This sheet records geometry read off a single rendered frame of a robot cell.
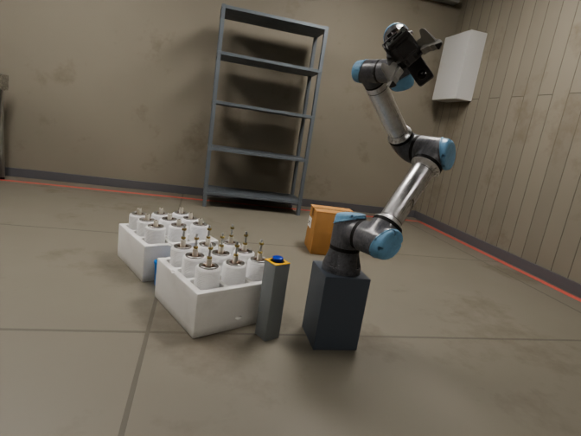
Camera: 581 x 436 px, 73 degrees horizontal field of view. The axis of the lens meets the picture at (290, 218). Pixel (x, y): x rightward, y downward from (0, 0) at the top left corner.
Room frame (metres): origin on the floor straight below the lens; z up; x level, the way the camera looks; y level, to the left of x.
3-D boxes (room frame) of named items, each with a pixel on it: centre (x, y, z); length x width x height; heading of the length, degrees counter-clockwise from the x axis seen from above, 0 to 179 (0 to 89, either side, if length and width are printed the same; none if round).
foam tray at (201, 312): (1.58, 0.27, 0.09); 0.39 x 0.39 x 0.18; 41
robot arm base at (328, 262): (1.46, -0.22, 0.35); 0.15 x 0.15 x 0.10
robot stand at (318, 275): (1.46, -0.22, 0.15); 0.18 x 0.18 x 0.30; 14
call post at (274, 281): (1.41, 0.02, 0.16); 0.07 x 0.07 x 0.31; 41
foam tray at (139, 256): (1.99, 0.63, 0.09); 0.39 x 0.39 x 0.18; 41
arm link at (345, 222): (1.45, -0.23, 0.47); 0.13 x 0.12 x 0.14; 43
